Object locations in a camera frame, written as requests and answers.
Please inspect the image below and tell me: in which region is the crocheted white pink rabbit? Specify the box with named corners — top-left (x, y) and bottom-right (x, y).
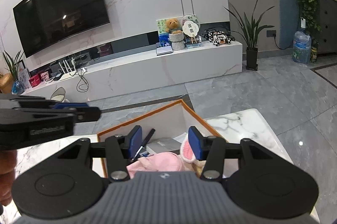
top-left (179, 134), bottom-right (206, 177)

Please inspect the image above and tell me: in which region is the grey book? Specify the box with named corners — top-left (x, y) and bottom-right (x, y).
top-left (146, 138), bottom-right (181, 155)

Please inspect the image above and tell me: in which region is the pink snap wallet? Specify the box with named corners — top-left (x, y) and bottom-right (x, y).
top-left (127, 152), bottom-right (186, 178)

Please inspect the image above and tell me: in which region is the person's left hand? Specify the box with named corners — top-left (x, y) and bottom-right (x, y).
top-left (0, 150), bottom-right (17, 206)

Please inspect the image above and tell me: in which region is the white round stool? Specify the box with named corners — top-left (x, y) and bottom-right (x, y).
top-left (50, 87), bottom-right (70, 103)

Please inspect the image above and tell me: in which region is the white wifi router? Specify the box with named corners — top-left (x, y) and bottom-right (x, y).
top-left (54, 58), bottom-right (78, 80)

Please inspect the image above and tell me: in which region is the golden vase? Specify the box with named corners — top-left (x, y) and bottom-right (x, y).
top-left (0, 73), bottom-right (14, 94)

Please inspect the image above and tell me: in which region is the orange storage box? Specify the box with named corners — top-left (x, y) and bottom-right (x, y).
top-left (98, 100), bottom-right (220, 178)

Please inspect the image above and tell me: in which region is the white tv cabinet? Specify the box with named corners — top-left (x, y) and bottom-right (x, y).
top-left (24, 41), bottom-right (242, 102)

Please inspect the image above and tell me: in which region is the black television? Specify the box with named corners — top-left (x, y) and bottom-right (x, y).
top-left (13, 0), bottom-right (110, 57)

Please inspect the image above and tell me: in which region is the round paper fan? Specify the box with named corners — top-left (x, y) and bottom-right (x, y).
top-left (182, 20), bottom-right (199, 44)

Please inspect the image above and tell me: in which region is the potted green plant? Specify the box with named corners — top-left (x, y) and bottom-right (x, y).
top-left (225, 0), bottom-right (275, 71)

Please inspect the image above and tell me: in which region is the small teddy bear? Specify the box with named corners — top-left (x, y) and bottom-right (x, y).
top-left (165, 18), bottom-right (182, 34)

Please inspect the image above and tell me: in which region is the blue water bottle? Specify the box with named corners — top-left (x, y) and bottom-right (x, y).
top-left (292, 29), bottom-right (311, 64)

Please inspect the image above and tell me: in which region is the dark drawer cabinet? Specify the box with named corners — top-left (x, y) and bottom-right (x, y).
top-left (316, 0), bottom-right (337, 54)

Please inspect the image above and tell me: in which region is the black cable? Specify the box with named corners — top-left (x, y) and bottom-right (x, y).
top-left (76, 68), bottom-right (90, 93)

